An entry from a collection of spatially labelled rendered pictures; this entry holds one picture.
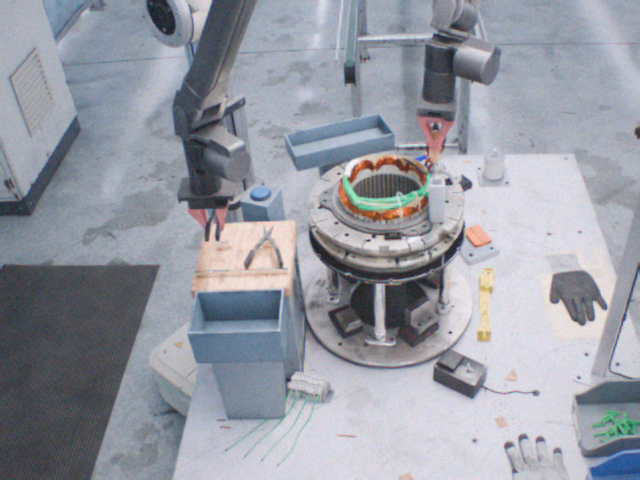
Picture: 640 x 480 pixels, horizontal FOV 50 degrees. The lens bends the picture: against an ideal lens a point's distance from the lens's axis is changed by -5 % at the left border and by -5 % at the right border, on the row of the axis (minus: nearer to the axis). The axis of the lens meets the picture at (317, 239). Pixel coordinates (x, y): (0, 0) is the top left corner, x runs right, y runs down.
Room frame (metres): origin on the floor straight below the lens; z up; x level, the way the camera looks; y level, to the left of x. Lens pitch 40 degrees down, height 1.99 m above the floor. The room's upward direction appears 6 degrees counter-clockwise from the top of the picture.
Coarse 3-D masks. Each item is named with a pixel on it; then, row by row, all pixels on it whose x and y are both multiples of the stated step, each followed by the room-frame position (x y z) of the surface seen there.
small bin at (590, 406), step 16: (608, 384) 0.82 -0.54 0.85; (624, 384) 0.81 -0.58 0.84; (576, 400) 0.82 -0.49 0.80; (592, 400) 0.82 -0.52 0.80; (608, 400) 0.81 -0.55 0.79; (624, 400) 0.81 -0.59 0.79; (576, 416) 0.77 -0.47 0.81; (592, 416) 0.79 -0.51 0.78; (576, 432) 0.76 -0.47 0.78; (592, 432) 0.75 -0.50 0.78; (608, 432) 0.75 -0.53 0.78; (592, 448) 0.70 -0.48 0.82; (608, 448) 0.69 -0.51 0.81; (624, 448) 0.69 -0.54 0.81
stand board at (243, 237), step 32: (224, 224) 1.18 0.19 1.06; (256, 224) 1.16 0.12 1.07; (288, 224) 1.15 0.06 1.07; (224, 256) 1.07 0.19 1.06; (256, 256) 1.06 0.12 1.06; (288, 256) 1.05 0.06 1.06; (192, 288) 0.99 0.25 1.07; (224, 288) 0.98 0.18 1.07; (256, 288) 0.97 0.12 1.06; (288, 288) 0.97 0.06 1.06
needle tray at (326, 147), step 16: (320, 128) 1.52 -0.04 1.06; (336, 128) 1.53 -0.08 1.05; (352, 128) 1.54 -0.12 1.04; (368, 128) 1.55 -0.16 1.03; (384, 128) 1.51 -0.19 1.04; (288, 144) 1.46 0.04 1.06; (304, 144) 1.51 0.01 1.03; (320, 144) 1.50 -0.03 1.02; (336, 144) 1.49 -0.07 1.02; (352, 144) 1.43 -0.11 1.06; (368, 144) 1.44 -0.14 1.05; (384, 144) 1.45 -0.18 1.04; (304, 160) 1.40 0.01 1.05; (320, 160) 1.41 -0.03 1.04; (336, 160) 1.42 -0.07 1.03; (320, 176) 1.49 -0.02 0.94
